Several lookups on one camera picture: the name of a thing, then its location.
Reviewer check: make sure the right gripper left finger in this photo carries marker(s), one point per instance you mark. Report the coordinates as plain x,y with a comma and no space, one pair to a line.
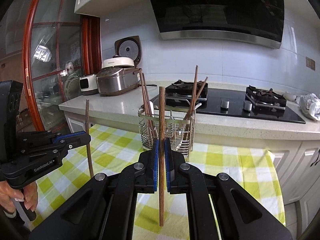
104,208

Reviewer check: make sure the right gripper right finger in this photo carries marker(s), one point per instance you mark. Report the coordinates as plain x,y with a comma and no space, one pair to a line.
218,207

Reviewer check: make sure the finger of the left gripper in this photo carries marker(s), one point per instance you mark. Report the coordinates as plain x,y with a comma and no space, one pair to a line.
47,136
62,147

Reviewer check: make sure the white ceramic spoon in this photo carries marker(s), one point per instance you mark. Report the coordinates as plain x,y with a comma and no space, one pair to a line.
151,108
184,132

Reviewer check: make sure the person's left hand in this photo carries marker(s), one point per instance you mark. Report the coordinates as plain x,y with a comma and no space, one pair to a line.
29,195

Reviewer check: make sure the green white checkered tablecloth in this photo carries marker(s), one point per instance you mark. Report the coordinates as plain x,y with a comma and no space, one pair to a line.
113,149

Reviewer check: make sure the white small appliance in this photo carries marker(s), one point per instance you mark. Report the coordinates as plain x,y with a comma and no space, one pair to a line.
88,85

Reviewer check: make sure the silver rice cooker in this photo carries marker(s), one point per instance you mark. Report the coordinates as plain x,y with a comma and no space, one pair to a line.
118,75

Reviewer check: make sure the red framed glass door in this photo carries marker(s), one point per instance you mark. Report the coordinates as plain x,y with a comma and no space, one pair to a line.
47,47

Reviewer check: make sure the black gas stove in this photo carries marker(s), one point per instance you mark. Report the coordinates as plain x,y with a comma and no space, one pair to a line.
252,102

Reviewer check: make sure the white plastic bag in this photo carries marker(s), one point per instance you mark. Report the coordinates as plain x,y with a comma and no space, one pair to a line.
309,105

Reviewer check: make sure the black range hood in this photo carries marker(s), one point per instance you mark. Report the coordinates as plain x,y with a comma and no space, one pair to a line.
259,22

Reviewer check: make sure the steel wire utensil rack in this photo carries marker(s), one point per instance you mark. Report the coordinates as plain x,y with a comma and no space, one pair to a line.
171,118

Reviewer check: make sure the wall power socket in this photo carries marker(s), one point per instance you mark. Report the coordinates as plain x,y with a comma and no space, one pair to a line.
310,63

